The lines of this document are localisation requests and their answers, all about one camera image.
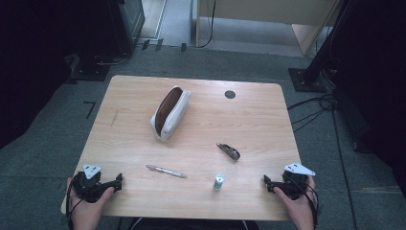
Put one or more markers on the light wooden desk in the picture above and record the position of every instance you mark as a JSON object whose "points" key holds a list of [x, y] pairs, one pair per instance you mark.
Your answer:
{"points": [[271, 11]]}

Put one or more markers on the silver pen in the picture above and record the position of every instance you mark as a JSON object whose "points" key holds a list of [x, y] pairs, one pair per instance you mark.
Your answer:
{"points": [[166, 171]]}

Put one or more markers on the small silver cylinder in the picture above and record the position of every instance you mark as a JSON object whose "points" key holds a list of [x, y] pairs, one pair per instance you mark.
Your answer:
{"points": [[218, 182]]}

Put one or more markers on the short black floor tape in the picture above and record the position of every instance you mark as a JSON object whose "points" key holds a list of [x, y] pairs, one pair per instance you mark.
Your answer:
{"points": [[159, 44], [145, 44], [183, 47]]}

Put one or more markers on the white pencil case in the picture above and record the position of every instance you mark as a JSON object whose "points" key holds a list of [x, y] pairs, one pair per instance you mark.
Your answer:
{"points": [[175, 119]]}

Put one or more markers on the black angled floor tape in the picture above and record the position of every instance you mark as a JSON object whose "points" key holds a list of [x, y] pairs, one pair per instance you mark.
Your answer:
{"points": [[91, 107]]}

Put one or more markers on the person's right hand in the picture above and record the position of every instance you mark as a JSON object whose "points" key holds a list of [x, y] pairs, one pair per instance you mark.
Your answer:
{"points": [[301, 211]]}

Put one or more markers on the dark metal clip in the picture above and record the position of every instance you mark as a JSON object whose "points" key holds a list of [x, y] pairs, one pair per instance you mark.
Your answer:
{"points": [[230, 152]]}

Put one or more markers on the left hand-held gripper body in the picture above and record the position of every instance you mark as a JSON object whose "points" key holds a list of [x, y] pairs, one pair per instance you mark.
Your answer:
{"points": [[87, 187]]}

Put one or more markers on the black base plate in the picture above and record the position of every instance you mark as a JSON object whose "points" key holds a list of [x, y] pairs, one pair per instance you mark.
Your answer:
{"points": [[91, 73]]}

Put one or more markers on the black stand with base plate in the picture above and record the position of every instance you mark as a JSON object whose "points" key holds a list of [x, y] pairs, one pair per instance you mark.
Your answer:
{"points": [[308, 80]]}

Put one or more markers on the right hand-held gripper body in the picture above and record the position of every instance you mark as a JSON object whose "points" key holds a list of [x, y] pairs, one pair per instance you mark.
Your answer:
{"points": [[293, 187]]}

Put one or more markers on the person's left hand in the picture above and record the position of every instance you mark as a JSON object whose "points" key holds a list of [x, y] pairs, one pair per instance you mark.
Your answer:
{"points": [[86, 212]]}

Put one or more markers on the person's dark clothing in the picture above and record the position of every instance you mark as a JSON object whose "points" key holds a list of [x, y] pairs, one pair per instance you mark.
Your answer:
{"points": [[191, 225]]}

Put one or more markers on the round dark table grommet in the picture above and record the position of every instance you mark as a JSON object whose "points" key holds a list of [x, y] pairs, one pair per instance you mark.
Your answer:
{"points": [[230, 94]]}

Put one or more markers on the black cabinet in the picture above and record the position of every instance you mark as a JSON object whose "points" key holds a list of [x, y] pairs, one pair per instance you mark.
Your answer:
{"points": [[124, 25]]}

